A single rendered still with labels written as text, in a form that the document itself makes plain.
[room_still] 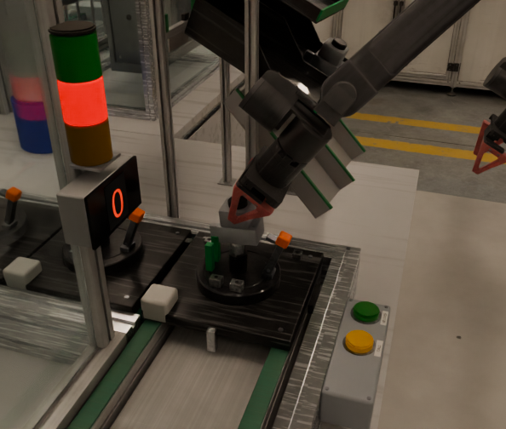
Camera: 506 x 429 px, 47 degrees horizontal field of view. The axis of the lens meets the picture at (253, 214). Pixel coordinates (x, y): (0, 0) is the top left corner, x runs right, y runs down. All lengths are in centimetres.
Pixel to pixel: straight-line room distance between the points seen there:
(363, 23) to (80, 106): 436
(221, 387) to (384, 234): 60
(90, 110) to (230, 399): 44
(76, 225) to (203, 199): 76
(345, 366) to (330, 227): 54
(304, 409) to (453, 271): 56
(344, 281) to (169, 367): 32
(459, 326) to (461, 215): 40
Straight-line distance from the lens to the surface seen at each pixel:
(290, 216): 137
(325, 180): 120
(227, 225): 91
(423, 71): 499
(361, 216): 139
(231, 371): 90
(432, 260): 128
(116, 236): 109
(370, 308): 94
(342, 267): 105
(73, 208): 71
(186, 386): 89
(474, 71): 498
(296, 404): 81
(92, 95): 68
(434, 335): 109
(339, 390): 83
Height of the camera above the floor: 156
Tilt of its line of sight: 31 degrees down
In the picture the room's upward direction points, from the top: straight up
